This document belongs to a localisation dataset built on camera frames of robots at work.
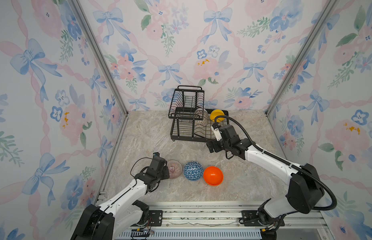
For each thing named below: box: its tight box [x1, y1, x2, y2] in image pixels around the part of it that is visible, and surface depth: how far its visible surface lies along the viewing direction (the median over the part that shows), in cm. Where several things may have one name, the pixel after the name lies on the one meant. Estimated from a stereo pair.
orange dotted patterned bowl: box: [194, 118, 208, 128], surface depth 112 cm
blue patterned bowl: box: [183, 161, 204, 181], surface depth 90 cm
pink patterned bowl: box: [166, 159, 183, 180], surface depth 90 cm
